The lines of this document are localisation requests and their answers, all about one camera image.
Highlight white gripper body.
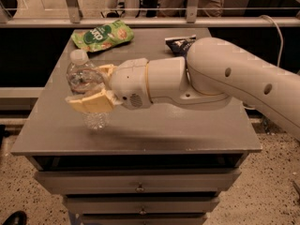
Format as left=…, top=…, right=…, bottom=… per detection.
left=110, top=58, right=152, bottom=110

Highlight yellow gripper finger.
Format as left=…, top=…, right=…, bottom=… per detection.
left=95, top=64, right=117, bottom=85
left=66, top=89, right=122, bottom=113

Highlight clear plastic water bottle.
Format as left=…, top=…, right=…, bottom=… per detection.
left=66, top=49, right=108, bottom=130

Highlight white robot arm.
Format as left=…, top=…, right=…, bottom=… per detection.
left=66, top=37, right=300, bottom=140

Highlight green rice chip bag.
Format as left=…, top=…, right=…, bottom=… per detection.
left=71, top=20, right=134, bottom=53

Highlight blue chip bag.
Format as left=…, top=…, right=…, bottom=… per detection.
left=165, top=35, right=197, bottom=57

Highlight metal railing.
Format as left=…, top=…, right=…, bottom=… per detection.
left=0, top=0, right=300, bottom=28

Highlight grey drawer cabinet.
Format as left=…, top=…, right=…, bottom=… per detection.
left=10, top=27, right=263, bottom=225

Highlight top drawer with knob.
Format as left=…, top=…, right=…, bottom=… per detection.
left=35, top=169, right=241, bottom=195

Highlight drawer with knob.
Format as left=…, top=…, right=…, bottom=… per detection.
left=35, top=169, right=241, bottom=195
left=64, top=194, right=219, bottom=215

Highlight bottom drawer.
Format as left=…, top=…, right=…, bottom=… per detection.
left=82, top=214, right=207, bottom=225

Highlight middle drawer with knob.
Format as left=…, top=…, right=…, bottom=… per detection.
left=64, top=194, right=219, bottom=215

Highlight black leather shoe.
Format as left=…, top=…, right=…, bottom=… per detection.
left=2, top=211, right=27, bottom=225

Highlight white cable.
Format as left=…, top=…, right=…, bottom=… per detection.
left=243, top=14, right=285, bottom=111

